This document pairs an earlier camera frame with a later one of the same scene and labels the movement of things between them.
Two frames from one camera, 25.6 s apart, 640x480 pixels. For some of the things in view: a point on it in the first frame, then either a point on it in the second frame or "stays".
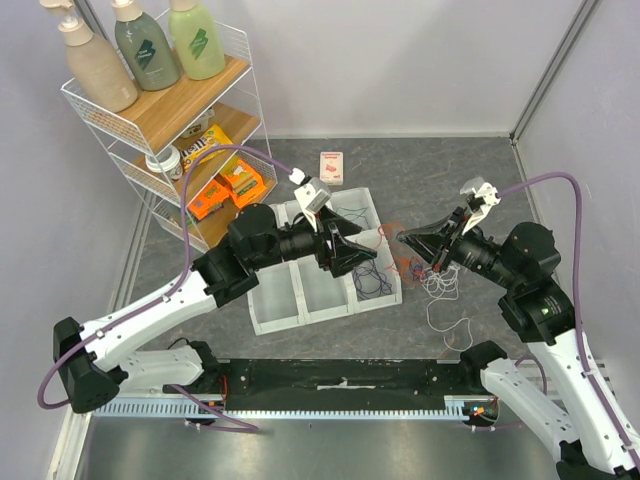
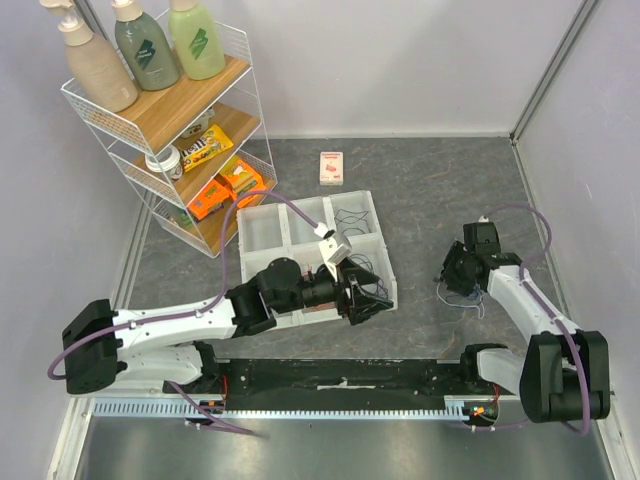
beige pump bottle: x=96 y=66 stays
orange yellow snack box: x=241 y=182 stays
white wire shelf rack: x=193 y=152 stays
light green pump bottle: x=196 y=39 stays
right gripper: x=450 y=242 → x=451 y=270
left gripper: x=345 y=254 → x=359 y=309
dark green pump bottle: x=145 y=45 stays
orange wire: x=411 y=268 → x=322 y=306
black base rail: x=328 y=384 stays
